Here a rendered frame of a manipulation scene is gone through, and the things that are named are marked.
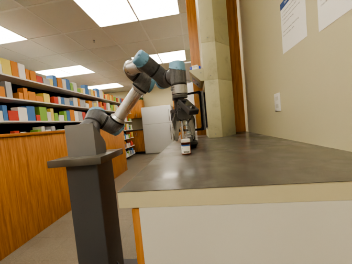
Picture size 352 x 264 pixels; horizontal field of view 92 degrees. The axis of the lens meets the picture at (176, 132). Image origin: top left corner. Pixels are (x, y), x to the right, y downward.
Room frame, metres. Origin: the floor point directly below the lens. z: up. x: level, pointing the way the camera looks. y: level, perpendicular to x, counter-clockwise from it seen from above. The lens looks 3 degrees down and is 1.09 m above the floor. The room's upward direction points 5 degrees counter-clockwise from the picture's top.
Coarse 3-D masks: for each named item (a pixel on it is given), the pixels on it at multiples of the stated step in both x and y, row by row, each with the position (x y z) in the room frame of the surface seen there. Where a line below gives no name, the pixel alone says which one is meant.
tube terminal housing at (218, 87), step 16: (208, 48) 1.38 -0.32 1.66; (224, 48) 1.45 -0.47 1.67; (208, 64) 1.38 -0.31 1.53; (224, 64) 1.44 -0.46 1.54; (208, 80) 1.38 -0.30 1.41; (224, 80) 1.43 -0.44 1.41; (208, 96) 1.38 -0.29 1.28; (224, 96) 1.42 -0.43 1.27; (208, 112) 1.39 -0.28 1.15; (224, 112) 1.41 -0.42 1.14; (208, 128) 1.39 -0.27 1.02; (224, 128) 1.39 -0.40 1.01
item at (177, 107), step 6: (174, 96) 0.77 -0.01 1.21; (180, 96) 0.76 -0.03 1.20; (186, 96) 0.78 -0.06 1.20; (174, 102) 0.81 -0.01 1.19; (174, 108) 0.82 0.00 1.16; (180, 108) 0.76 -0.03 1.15; (180, 114) 0.76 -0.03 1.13; (186, 114) 0.77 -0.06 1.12; (180, 120) 0.77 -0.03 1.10; (186, 120) 0.78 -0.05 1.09
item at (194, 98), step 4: (188, 96) 1.76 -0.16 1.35; (192, 96) 1.74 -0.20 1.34; (196, 96) 1.72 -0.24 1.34; (192, 100) 1.74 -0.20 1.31; (196, 100) 1.72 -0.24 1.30; (196, 104) 1.72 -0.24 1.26; (196, 116) 1.73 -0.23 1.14; (200, 116) 1.71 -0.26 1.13; (196, 120) 1.73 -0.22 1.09; (200, 120) 1.71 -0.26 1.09; (196, 124) 1.73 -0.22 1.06; (200, 124) 1.71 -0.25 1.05
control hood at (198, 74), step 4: (192, 72) 1.40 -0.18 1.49; (196, 72) 1.39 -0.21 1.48; (200, 72) 1.39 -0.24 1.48; (192, 76) 1.49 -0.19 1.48; (196, 76) 1.39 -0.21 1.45; (200, 76) 1.39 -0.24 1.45; (196, 80) 1.49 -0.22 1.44; (200, 80) 1.39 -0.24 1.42; (200, 84) 1.53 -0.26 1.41; (200, 88) 1.69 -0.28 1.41
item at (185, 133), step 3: (183, 120) 1.05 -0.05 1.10; (183, 123) 1.05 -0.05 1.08; (186, 123) 1.05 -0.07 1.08; (183, 126) 1.06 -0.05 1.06; (186, 126) 1.05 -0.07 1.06; (180, 129) 1.09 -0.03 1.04; (183, 129) 1.06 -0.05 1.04; (186, 129) 1.05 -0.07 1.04; (183, 132) 1.06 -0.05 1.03; (186, 132) 1.05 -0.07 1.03; (189, 132) 1.05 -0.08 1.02; (183, 135) 1.06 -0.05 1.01; (186, 135) 1.05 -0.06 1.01; (189, 135) 1.05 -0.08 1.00; (183, 138) 1.06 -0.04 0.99; (186, 138) 1.05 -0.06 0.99
